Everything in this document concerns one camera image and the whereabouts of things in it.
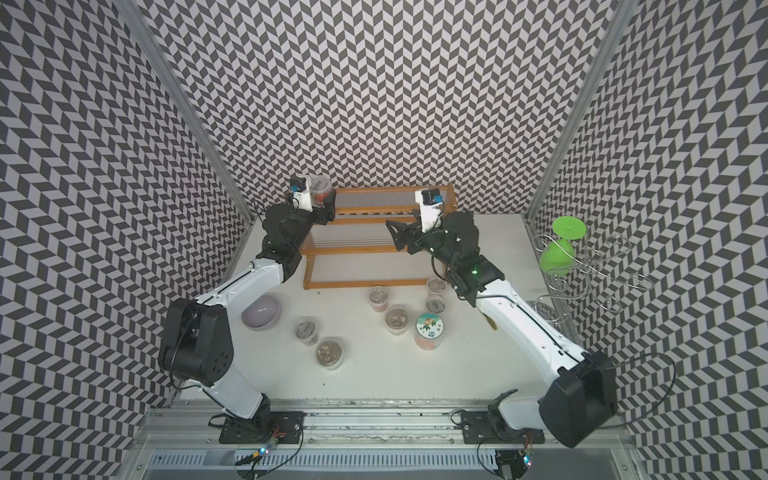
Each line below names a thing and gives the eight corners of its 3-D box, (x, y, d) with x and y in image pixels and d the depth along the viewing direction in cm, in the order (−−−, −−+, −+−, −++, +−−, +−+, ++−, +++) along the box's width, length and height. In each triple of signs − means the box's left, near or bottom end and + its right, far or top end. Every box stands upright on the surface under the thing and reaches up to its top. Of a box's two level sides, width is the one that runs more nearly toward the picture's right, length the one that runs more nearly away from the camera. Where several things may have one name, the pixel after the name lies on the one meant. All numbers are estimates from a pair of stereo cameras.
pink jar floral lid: (414, 349, 87) (416, 339, 81) (413, 322, 92) (415, 310, 86) (441, 349, 87) (444, 339, 81) (439, 322, 92) (442, 310, 86)
